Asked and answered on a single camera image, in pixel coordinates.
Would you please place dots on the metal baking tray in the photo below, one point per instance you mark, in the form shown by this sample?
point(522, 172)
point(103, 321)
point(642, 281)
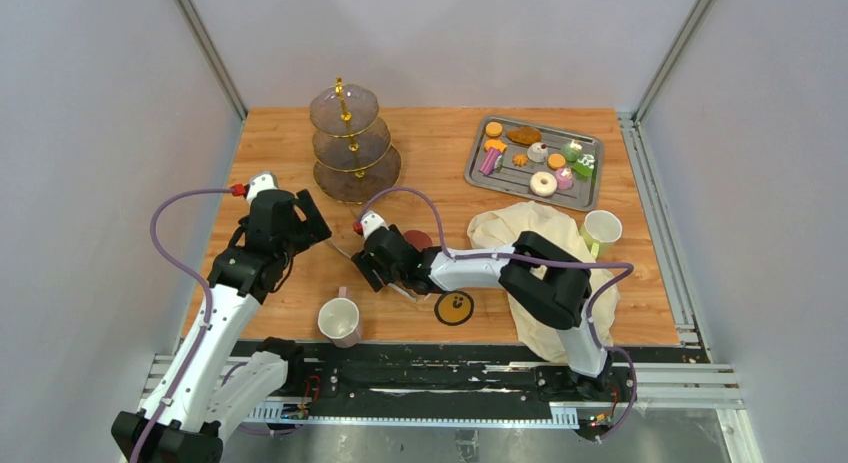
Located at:
point(582, 196)

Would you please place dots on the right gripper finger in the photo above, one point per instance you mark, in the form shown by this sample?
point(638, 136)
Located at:
point(369, 269)
point(420, 285)

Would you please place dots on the green mug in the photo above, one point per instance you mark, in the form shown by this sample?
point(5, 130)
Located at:
point(600, 231)

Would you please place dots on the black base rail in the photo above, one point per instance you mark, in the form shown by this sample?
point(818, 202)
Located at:
point(450, 382)

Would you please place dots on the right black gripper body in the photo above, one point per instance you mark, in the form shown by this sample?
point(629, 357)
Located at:
point(394, 231)

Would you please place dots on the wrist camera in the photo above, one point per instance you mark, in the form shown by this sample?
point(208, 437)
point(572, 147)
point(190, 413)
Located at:
point(370, 222)
point(263, 181)

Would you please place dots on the purple pink eclair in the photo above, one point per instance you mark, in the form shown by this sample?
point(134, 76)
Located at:
point(490, 161)

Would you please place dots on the small orange cookie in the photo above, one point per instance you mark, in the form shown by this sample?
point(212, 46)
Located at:
point(521, 160)

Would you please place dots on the metal tongs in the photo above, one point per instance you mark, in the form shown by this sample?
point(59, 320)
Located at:
point(406, 294)

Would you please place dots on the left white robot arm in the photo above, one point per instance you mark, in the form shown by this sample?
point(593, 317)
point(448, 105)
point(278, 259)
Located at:
point(191, 414)

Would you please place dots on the orange macaron top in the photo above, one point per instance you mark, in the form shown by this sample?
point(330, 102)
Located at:
point(493, 129)

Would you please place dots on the brown croissant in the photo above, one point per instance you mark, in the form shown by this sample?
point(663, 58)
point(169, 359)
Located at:
point(524, 135)

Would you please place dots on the orange macaron middle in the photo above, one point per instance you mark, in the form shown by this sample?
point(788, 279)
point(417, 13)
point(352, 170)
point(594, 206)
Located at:
point(556, 161)

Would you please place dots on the white ring donut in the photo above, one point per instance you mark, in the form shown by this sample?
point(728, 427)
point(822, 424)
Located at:
point(544, 184)

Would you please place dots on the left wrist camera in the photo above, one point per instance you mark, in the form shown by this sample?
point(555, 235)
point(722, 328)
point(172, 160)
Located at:
point(263, 181)

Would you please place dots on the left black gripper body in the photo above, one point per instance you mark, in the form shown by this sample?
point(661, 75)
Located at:
point(289, 246)

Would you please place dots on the cream cloth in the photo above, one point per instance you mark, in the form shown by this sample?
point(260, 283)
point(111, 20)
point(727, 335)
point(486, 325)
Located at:
point(543, 232)

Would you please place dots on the green cake slice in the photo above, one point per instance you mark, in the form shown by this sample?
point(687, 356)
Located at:
point(584, 167)

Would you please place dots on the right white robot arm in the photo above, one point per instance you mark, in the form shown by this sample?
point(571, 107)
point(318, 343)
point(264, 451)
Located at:
point(548, 282)

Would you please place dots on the yellow smiley coaster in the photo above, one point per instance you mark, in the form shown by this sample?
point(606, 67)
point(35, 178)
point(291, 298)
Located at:
point(454, 308)

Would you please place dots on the orange pastry left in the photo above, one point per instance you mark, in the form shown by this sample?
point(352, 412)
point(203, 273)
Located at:
point(494, 145)

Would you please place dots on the orange macaron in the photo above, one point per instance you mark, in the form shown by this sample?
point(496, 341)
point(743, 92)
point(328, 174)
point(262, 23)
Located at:
point(556, 161)
point(493, 129)

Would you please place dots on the green cupcake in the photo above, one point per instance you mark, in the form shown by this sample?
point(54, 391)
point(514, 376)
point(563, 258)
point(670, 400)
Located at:
point(572, 151)

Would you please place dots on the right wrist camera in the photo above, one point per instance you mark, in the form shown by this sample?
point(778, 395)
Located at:
point(370, 222)

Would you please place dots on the three-tier glass cake stand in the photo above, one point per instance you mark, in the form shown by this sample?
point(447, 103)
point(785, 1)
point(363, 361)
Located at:
point(353, 146)

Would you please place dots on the red round coaster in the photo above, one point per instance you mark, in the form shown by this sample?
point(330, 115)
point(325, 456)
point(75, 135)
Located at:
point(418, 239)

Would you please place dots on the pink mug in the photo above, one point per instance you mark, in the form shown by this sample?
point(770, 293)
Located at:
point(340, 321)

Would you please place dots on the white cupcake with cherry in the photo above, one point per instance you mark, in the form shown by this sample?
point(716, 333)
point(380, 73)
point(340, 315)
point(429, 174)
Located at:
point(537, 152)

